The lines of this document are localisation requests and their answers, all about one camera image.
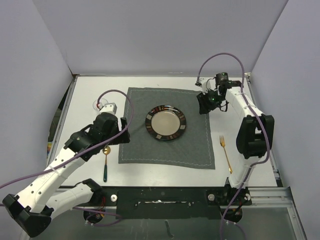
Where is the grey cloth placemat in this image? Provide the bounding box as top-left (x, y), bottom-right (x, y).
top-left (118, 87), bottom-right (215, 170)

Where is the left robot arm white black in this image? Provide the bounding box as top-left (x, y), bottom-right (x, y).
top-left (2, 112), bottom-right (132, 238)

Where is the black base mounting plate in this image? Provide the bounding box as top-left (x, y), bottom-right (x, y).
top-left (82, 185), bottom-right (252, 220)

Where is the aluminium frame rail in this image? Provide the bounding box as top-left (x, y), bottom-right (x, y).
top-left (29, 186), bottom-right (293, 209)

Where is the clear drinking glass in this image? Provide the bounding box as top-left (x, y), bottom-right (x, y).
top-left (92, 98), bottom-right (108, 111)

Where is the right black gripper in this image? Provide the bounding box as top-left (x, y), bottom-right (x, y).
top-left (196, 89), bottom-right (223, 115)

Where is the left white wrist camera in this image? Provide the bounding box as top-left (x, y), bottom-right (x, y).
top-left (98, 102), bottom-right (117, 115)

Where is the gold fork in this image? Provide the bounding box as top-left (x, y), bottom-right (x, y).
top-left (219, 135), bottom-right (233, 174)

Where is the gold spoon green handle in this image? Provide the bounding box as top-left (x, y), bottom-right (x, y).
top-left (103, 146), bottom-right (111, 183)

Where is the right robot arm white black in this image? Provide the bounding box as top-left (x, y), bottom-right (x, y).
top-left (195, 72), bottom-right (275, 205)

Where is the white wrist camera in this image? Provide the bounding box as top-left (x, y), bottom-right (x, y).
top-left (195, 78), bottom-right (214, 95)
top-left (98, 102), bottom-right (117, 115)

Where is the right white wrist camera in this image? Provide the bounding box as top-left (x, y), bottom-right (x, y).
top-left (195, 78), bottom-right (214, 95)

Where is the dark rimmed dinner plate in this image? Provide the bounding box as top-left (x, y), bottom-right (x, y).
top-left (144, 105), bottom-right (187, 141)

